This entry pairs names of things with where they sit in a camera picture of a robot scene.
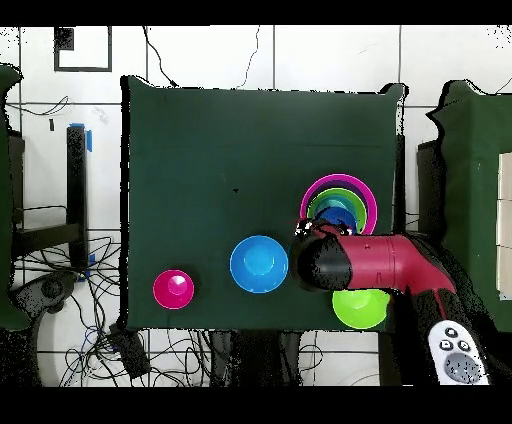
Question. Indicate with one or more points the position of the small dark blue bowl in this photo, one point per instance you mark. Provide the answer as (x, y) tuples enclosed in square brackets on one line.
[(338, 216)]

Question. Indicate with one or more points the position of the light blue straight-sided bowl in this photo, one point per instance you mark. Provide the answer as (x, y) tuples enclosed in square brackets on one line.
[(336, 201)]

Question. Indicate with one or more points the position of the purple bowl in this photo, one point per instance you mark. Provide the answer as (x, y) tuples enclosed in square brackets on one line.
[(316, 188)]

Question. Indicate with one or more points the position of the green bowl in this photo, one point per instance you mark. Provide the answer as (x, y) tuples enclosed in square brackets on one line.
[(358, 310), (340, 192)]

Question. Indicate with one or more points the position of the large pink bowl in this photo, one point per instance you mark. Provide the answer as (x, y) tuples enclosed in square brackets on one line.
[(340, 176)]

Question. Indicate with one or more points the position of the large blue bowl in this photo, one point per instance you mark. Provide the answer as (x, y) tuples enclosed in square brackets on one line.
[(259, 264)]

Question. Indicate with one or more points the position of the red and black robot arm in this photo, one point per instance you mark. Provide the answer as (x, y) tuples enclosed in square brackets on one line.
[(380, 262)]

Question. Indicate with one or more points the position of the dark green table cloth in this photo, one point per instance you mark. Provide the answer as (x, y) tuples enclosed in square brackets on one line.
[(240, 140)]

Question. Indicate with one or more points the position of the green-clothed side table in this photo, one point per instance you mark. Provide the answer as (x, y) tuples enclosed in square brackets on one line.
[(4, 180), (472, 180)]

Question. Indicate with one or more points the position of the small pink bowl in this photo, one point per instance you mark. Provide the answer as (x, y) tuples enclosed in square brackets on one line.
[(170, 298)]

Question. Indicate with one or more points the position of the white boxes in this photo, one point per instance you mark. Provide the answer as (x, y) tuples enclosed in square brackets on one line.
[(504, 224)]

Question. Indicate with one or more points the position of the black power adapter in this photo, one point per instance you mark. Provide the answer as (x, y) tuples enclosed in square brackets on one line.
[(128, 352)]

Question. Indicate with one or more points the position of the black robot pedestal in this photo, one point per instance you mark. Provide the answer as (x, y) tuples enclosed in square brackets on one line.
[(256, 356)]

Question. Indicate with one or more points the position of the black post with blue tape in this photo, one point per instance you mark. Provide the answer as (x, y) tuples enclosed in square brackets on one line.
[(76, 192)]

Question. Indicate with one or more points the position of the black square floor frame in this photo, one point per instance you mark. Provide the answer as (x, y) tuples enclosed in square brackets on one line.
[(63, 38)]

